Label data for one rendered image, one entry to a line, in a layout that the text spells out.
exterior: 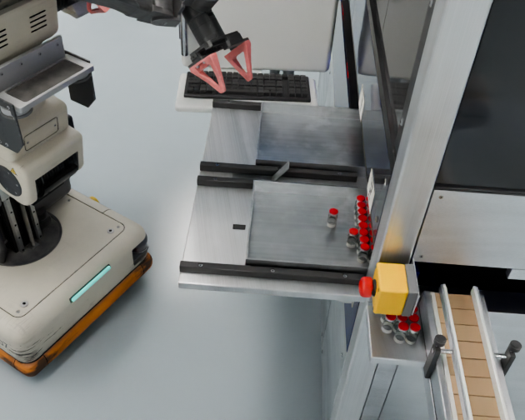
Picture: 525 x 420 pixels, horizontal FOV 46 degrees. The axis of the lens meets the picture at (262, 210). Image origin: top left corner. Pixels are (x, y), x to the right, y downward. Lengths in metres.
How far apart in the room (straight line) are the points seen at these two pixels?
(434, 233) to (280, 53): 1.09
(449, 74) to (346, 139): 0.79
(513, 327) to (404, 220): 0.42
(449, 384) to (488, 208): 0.32
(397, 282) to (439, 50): 0.44
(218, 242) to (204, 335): 0.95
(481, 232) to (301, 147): 0.64
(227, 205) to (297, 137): 0.33
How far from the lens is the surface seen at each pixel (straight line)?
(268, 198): 1.53
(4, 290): 2.22
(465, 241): 1.23
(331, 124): 1.79
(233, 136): 1.72
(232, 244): 1.42
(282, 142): 1.70
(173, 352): 2.30
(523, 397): 1.72
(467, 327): 1.30
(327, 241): 1.44
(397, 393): 1.66
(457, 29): 0.96
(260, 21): 2.07
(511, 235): 1.24
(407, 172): 1.09
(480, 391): 1.22
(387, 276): 1.20
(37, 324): 2.12
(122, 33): 4.10
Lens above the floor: 1.91
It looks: 44 degrees down
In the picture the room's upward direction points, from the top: 4 degrees clockwise
